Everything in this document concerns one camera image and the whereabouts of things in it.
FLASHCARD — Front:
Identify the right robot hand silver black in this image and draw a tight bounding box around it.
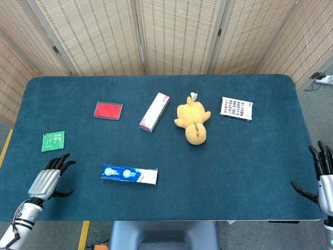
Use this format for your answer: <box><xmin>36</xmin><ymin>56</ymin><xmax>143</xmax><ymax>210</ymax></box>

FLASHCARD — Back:
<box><xmin>290</xmin><ymin>141</ymin><xmax>333</xmax><ymax>217</ymax></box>

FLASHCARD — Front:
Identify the white power strip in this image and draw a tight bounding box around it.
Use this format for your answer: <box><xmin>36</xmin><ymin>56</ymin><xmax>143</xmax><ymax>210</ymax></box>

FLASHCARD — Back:
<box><xmin>314</xmin><ymin>74</ymin><xmax>333</xmax><ymax>86</ymax></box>

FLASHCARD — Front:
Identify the green printed packet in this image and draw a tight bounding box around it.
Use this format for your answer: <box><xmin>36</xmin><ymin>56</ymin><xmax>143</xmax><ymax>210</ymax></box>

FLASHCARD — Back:
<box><xmin>41</xmin><ymin>130</ymin><xmax>66</xmax><ymax>153</ymax></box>

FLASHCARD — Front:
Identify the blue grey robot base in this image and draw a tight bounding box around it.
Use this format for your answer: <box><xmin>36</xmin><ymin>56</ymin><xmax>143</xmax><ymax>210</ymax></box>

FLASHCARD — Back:
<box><xmin>109</xmin><ymin>220</ymin><xmax>221</xmax><ymax>250</ymax></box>

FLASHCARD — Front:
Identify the blue and white toothpaste box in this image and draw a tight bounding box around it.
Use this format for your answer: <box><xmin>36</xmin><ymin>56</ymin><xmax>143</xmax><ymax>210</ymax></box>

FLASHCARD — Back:
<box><xmin>100</xmin><ymin>164</ymin><xmax>159</xmax><ymax>186</ymax></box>

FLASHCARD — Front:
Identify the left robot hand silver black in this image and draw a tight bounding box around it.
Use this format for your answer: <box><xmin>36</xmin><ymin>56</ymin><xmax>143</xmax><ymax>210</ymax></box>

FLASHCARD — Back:
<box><xmin>28</xmin><ymin>153</ymin><xmax>76</xmax><ymax>202</ymax></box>

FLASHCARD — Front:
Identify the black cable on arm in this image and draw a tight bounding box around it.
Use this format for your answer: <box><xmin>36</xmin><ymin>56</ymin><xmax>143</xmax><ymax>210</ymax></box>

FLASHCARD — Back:
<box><xmin>0</xmin><ymin>225</ymin><xmax>21</xmax><ymax>249</ymax></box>

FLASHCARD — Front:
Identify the pink and white long box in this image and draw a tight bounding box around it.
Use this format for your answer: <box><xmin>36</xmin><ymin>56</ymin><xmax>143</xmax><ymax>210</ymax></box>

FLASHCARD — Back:
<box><xmin>139</xmin><ymin>92</ymin><xmax>171</xmax><ymax>133</ymax></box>

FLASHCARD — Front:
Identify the dark blue table cloth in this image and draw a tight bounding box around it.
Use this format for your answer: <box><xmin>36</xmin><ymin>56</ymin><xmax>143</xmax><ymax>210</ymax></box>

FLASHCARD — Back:
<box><xmin>0</xmin><ymin>74</ymin><xmax>325</xmax><ymax>222</ymax></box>

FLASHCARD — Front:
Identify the yellow plush toy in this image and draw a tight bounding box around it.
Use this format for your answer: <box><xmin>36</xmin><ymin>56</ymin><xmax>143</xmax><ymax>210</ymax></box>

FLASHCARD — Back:
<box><xmin>174</xmin><ymin>92</ymin><xmax>212</xmax><ymax>145</ymax></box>

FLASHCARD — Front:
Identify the orange object with cables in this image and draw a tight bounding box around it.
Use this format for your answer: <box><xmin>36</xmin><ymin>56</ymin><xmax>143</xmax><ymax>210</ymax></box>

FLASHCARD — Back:
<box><xmin>87</xmin><ymin>241</ymin><xmax>110</xmax><ymax>250</ymax></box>

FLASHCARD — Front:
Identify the white patterned card pack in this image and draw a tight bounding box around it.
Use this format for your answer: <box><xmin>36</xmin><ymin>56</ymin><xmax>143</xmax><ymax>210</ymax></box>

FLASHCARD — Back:
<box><xmin>220</xmin><ymin>96</ymin><xmax>254</xmax><ymax>122</ymax></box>

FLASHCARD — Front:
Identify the red card in clear case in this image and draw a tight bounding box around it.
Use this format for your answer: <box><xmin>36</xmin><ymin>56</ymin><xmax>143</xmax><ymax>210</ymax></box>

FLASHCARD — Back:
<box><xmin>94</xmin><ymin>101</ymin><xmax>123</xmax><ymax>121</ymax></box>

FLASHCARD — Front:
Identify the woven bamboo screen panel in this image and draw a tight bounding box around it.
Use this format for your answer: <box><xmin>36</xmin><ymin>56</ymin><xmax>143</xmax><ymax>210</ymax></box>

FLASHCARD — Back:
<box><xmin>0</xmin><ymin>0</ymin><xmax>71</xmax><ymax>128</ymax></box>
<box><xmin>256</xmin><ymin>0</ymin><xmax>333</xmax><ymax>88</ymax></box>
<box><xmin>25</xmin><ymin>0</ymin><xmax>146</xmax><ymax>77</ymax></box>
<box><xmin>134</xmin><ymin>0</ymin><xmax>228</xmax><ymax>76</ymax></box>
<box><xmin>208</xmin><ymin>0</ymin><xmax>300</xmax><ymax>76</ymax></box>

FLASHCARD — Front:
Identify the yellow floor tape strip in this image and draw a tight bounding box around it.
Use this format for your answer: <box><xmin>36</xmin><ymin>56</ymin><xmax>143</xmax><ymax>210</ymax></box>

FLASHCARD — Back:
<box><xmin>78</xmin><ymin>220</ymin><xmax>91</xmax><ymax>250</ymax></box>
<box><xmin>0</xmin><ymin>129</ymin><xmax>14</xmax><ymax>169</ymax></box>

